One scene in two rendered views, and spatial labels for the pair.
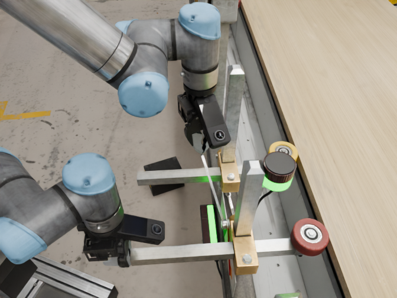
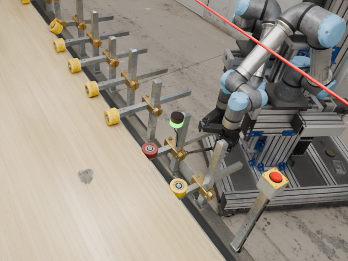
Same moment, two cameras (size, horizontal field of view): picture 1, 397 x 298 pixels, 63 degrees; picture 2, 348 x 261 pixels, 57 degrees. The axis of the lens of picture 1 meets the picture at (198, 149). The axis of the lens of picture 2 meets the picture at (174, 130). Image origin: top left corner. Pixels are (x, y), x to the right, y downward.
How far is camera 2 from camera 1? 156 cm
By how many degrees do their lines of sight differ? 83
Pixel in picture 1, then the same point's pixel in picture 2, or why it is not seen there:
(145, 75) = (229, 72)
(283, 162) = (176, 115)
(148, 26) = (252, 91)
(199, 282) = not seen: hidden behind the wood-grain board
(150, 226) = (209, 118)
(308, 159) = (163, 186)
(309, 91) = (185, 254)
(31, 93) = not seen: outside the picture
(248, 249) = (171, 142)
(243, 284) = (165, 161)
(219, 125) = (209, 126)
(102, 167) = not seen: hidden behind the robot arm
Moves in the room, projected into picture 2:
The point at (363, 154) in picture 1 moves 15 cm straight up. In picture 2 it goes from (132, 202) to (134, 180)
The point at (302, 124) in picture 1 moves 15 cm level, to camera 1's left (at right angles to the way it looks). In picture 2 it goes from (176, 213) to (206, 200)
